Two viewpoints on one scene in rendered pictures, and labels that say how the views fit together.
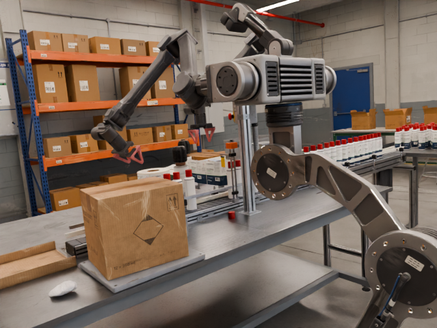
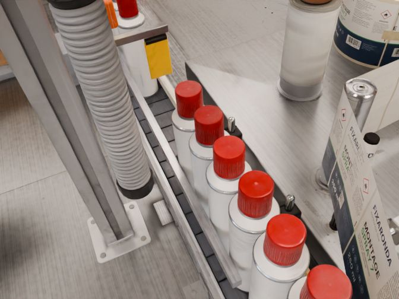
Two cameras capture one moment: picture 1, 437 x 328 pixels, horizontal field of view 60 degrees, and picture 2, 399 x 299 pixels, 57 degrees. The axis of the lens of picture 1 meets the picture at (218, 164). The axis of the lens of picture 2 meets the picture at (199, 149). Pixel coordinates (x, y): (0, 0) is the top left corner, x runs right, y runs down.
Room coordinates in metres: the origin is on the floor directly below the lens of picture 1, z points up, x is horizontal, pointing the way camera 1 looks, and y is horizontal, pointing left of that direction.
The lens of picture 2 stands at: (2.15, -0.39, 1.36)
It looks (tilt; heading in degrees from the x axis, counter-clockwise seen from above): 48 degrees down; 109
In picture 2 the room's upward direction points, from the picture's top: 6 degrees counter-clockwise
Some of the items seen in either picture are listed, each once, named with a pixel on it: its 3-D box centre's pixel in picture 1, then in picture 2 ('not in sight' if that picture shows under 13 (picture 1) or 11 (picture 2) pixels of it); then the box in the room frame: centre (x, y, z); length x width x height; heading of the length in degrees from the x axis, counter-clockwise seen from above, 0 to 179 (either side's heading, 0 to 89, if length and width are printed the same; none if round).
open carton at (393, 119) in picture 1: (397, 118); not in sight; (6.75, -3.23, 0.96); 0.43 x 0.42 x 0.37; 42
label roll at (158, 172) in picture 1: (154, 181); (389, 12); (2.32, 0.40, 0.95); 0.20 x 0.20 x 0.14
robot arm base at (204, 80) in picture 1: (211, 84); not in sight; (1.29, 0.00, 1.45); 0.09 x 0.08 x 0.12; 135
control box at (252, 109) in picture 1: (243, 105); not in sight; (2.00, -0.15, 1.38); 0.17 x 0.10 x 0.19; 4
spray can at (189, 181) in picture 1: (190, 189); (136, 48); (1.86, 0.15, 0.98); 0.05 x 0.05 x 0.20
